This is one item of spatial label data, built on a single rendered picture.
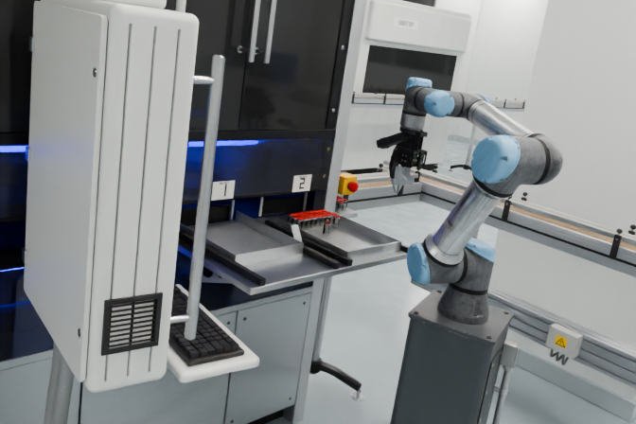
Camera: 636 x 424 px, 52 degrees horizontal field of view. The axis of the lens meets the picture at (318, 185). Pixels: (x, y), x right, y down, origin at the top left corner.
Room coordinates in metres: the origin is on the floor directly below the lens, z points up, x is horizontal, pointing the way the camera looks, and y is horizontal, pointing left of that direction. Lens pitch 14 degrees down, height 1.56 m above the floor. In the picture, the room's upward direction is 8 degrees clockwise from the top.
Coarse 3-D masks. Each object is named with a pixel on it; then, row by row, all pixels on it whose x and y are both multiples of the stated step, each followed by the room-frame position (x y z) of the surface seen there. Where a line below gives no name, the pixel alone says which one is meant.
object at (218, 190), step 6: (216, 186) 1.96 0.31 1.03; (222, 186) 1.98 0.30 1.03; (228, 186) 1.99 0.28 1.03; (234, 186) 2.01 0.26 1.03; (216, 192) 1.96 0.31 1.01; (222, 192) 1.98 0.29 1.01; (228, 192) 1.99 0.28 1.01; (216, 198) 1.96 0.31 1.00; (222, 198) 1.98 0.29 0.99; (228, 198) 2.00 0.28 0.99
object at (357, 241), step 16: (288, 224) 2.07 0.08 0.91; (352, 224) 2.21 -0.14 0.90; (320, 240) 1.95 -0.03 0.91; (336, 240) 2.06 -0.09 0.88; (352, 240) 2.08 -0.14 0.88; (368, 240) 2.11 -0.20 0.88; (384, 240) 2.10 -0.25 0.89; (400, 240) 2.06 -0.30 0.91; (352, 256) 1.89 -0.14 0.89; (368, 256) 1.94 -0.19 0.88
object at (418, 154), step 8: (400, 128) 2.00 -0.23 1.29; (408, 136) 2.01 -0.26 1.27; (416, 136) 1.97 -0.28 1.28; (424, 136) 1.98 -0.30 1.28; (400, 144) 2.01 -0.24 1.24; (408, 144) 1.99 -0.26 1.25; (416, 144) 1.97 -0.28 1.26; (400, 152) 1.98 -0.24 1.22; (408, 152) 1.96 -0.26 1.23; (416, 152) 1.96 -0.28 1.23; (424, 152) 1.99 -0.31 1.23; (400, 160) 1.99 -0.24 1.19; (408, 160) 1.98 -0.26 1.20; (416, 160) 1.99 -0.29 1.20; (424, 160) 2.00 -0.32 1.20
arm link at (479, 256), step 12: (480, 240) 1.86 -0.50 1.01; (468, 252) 1.78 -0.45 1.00; (480, 252) 1.77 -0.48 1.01; (492, 252) 1.79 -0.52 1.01; (468, 264) 1.75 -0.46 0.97; (480, 264) 1.77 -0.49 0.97; (492, 264) 1.79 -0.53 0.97; (468, 276) 1.76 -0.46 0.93; (480, 276) 1.77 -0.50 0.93; (468, 288) 1.77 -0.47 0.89; (480, 288) 1.77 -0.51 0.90
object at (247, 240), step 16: (208, 224) 2.03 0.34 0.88; (224, 224) 2.06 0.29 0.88; (240, 224) 2.08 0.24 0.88; (256, 224) 2.04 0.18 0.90; (208, 240) 1.80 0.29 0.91; (224, 240) 1.90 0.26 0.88; (240, 240) 1.92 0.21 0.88; (256, 240) 1.94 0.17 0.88; (272, 240) 1.96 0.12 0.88; (288, 240) 1.93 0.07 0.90; (240, 256) 1.72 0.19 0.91; (256, 256) 1.76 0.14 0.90; (272, 256) 1.80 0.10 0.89
